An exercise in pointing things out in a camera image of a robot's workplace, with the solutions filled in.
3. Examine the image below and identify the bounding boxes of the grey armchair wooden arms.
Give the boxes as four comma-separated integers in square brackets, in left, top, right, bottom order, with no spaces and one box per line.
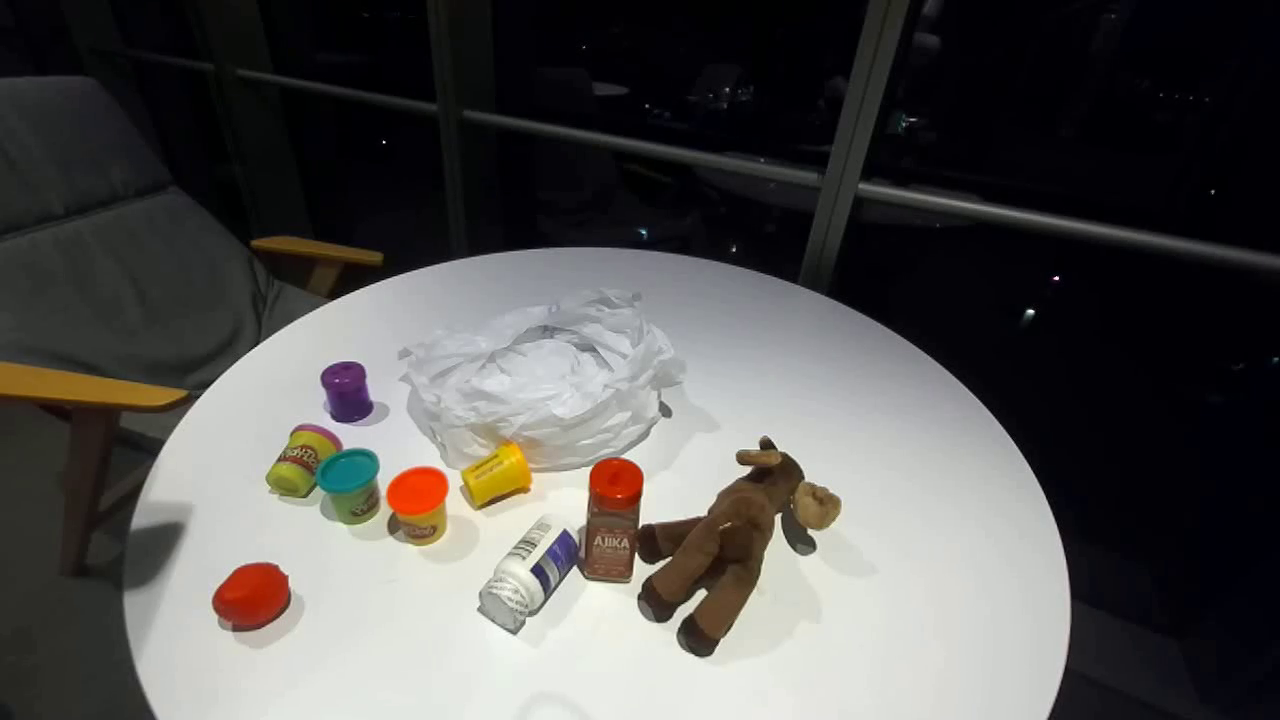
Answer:
[0,75,385,577]

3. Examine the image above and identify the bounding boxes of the brown spice jar red lid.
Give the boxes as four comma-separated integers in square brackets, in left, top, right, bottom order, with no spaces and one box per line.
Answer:
[581,454,646,585]

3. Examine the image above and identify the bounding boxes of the red round lid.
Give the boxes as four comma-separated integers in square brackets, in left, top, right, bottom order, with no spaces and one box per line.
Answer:
[214,563,293,630]

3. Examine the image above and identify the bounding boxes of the purple play-doh tub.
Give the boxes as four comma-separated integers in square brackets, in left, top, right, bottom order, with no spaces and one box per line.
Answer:
[319,358,373,425]

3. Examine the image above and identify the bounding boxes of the white pill bottle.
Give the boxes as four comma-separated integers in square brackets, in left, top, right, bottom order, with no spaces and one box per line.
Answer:
[479,518,581,630]

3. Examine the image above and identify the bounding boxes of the brown plush moose toy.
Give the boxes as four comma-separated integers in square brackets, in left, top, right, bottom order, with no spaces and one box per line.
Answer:
[638,441,844,657]

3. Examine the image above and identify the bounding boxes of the orange lid play-doh tub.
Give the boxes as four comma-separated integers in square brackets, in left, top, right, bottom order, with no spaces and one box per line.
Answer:
[390,468,450,542]

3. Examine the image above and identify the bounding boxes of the yellow-green play-doh tub pink lid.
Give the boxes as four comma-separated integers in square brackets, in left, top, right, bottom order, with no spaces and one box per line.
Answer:
[263,425,341,498]

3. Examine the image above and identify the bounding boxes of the teal lid play-doh tub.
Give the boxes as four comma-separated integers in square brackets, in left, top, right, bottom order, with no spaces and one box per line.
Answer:
[315,449,381,524]

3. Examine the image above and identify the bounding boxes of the yellow play-doh tub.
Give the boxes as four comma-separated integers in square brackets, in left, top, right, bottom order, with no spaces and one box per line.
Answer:
[466,442,534,509]

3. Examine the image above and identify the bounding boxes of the metal window railing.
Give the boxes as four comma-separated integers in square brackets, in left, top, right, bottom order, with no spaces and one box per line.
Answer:
[125,49,1280,278]

